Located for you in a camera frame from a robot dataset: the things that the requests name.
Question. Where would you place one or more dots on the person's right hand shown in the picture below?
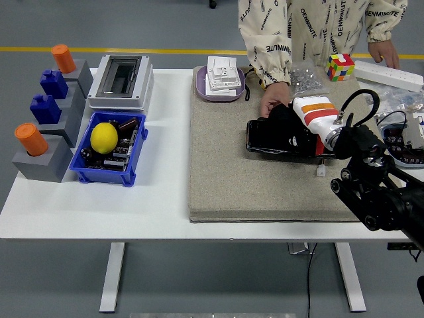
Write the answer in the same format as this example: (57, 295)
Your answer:
(273, 96)

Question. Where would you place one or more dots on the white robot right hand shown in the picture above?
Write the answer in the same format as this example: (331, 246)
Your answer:
(318, 114)

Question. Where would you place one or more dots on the person's left hand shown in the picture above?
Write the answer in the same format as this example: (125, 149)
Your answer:
(384, 53)

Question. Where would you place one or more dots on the black rectangular panel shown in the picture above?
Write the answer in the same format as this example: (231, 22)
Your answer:
(258, 139)

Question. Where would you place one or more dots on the person's left forearm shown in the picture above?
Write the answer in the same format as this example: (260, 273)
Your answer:
(386, 20)

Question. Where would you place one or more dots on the person's right forearm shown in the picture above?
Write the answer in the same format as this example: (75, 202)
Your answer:
(270, 61)

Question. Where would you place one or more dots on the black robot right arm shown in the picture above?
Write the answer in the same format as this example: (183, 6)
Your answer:
(381, 192)

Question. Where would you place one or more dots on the black table control panel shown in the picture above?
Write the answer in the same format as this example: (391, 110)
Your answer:
(397, 246)

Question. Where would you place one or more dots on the white power strip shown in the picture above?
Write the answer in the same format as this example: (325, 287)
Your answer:
(389, 74)

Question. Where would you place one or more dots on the clear bag of screws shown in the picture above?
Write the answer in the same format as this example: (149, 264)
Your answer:
(306, 79)

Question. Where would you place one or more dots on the multicoloured puzzle cube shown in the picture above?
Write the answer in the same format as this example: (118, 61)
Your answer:
(340, 68)

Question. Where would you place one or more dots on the white socket plate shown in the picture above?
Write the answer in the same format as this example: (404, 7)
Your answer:
(223, 70)

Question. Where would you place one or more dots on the small white connector plug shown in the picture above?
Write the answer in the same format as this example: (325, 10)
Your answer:
(321, 170)

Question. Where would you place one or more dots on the purple tray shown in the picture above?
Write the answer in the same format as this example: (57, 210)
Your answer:
(200, 85)

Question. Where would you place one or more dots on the person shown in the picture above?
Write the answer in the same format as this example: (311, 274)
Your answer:
(314, 20)

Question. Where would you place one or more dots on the white circuit breaker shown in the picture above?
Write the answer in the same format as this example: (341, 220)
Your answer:
(415, 130)

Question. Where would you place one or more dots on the grey-brown mat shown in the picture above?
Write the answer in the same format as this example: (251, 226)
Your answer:
(248, 185)

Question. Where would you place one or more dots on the black chair wheel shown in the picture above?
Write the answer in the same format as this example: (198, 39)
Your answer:
(213, 4)

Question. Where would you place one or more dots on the silver box under table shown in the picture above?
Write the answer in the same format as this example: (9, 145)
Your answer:
(298, 248)

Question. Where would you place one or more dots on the brown cylindrical capacitor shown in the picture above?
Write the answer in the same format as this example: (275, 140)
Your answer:
(128, 123)

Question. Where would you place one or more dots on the white table leg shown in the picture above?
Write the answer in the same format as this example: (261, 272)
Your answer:
(350, 275)
(112, 275)

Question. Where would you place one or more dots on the dark circuit board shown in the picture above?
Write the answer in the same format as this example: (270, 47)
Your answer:
(115, 163)

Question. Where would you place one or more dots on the yellow lemon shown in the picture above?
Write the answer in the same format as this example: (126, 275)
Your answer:
(103, 137)

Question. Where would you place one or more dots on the blue plastic bin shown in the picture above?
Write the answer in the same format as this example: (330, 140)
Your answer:
(103, 174)

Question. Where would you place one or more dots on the grey base block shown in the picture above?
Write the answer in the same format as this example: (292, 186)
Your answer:
(84, 77)
(72, 130)
(77, 99)
(42, 166)

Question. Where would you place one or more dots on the round black capacitor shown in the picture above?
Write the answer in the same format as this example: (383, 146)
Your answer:
(86, 153)

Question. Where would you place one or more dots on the orange cylinder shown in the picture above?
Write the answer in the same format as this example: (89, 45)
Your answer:
(63, 58)
(30, 139)

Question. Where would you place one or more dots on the blue block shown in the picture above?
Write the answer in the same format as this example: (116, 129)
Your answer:
(45, 108)
(53, 83)

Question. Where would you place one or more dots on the white switch plate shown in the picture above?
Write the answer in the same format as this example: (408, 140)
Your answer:
(219, 91)

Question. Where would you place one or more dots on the grey electrical enclosure box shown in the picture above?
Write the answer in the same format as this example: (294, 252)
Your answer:
(141, 73)

